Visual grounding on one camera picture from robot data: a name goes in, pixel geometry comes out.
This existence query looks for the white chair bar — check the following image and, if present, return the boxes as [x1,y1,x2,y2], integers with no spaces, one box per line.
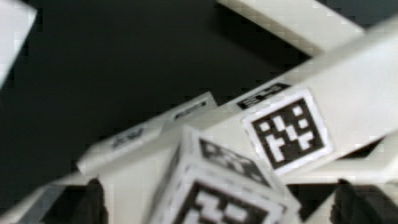
[182,17,398,177]

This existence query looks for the white U-shaped boundary frame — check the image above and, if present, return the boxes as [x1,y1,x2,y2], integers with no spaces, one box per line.
[0,0,38,87]

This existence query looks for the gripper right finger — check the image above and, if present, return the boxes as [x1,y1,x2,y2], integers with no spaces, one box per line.
[331,179,398,224]

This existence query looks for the white tagged cube nut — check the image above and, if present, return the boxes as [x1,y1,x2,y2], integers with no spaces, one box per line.
[147,127,301,224]

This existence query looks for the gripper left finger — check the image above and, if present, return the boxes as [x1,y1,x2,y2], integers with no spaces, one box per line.
[43,179,109,224]

